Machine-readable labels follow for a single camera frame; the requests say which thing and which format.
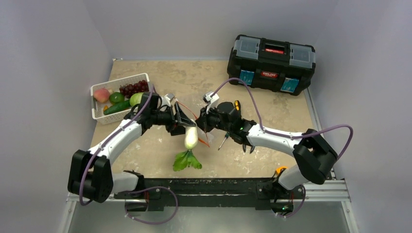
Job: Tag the green handled screwdriver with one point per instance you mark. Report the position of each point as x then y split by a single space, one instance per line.
223 141

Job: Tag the black pliers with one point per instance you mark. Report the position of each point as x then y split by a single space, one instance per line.
248 148

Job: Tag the peach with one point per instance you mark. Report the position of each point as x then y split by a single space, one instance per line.
101 95

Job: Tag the white perforated basket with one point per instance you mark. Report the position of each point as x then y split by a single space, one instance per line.
113 86

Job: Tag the white radish with leaves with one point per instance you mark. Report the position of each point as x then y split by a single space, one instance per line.
186 158

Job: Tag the black yellow screwdriver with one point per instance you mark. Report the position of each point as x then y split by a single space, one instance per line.
237 105

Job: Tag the clear zip bag orange zipper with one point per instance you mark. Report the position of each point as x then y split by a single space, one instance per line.
202 136

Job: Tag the green cabbage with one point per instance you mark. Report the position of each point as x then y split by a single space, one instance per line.
135 99

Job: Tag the green cucumber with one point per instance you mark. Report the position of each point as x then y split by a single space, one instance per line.
118 107

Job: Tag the red grape bunch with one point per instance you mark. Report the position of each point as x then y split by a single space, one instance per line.
128 90

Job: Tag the black toolbox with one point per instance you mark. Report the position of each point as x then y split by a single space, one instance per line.
278 66

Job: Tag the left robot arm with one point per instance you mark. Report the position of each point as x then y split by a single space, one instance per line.
91 174

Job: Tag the yellow handled tool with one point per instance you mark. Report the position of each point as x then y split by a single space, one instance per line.
279 170

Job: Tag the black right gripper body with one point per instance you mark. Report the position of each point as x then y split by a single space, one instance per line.
205 119

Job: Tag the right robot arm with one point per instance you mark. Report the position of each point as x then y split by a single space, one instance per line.
313 155

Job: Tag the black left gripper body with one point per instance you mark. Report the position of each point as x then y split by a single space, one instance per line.
164 118

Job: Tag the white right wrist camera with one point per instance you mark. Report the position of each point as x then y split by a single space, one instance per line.
211 99

